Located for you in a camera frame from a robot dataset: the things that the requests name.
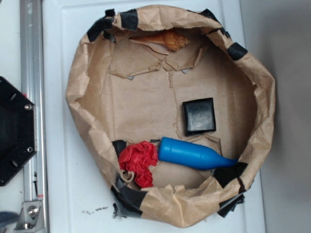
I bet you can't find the crumpled red paper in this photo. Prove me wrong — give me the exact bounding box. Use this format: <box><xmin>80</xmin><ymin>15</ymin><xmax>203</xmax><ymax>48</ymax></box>
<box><xmin>119</xmin><ymin>141</ymin><xmax>158</xmax><ymax>188</ymax></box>

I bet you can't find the brown paper bin with tape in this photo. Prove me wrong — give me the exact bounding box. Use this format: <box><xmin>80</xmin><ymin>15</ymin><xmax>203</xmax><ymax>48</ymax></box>
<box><xmin>66</xmin><ymin>5</ymin><xmax>276</xmax><ymax>228</ymax></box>

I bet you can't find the blue plastic bottle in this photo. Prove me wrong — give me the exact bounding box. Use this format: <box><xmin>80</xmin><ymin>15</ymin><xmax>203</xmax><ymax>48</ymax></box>
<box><xmin>158</xmin><ymin>137</ymin><xmax>238</xmax><ymax>170</ymax></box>

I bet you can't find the black square block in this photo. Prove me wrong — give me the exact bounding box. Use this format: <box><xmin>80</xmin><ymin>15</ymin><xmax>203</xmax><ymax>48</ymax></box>
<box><xmin>182</xmin><ymin>98</ymin><xmax>216</xmax><ymax>136</ymax></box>

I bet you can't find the orange conch seashell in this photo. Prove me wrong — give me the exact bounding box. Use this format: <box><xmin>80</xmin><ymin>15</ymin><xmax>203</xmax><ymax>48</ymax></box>
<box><xmin>129</xmin><ymin>30</ymin><xmax>190</xmax><ymax>55</ymax></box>

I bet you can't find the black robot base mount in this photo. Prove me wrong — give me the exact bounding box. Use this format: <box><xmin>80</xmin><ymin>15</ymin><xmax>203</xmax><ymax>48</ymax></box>
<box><xmin>0</xmin><ymin>77</ymin><xmax>36</xmax><ymax>187</ymax></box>

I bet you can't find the aluminium extrusion rail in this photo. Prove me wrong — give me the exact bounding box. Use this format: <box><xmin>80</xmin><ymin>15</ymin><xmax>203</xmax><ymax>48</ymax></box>
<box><xmin>20</xmin><ymin>0</ymin><xmax>50</xmax><ymax>233</ymax></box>

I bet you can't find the metal corner bracket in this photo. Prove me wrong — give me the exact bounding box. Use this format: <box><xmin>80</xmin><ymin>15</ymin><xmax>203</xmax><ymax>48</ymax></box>
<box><xmin>14</xmin><ymin>200</ymin><xmax>45</xmax><ymax>233</ymax></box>

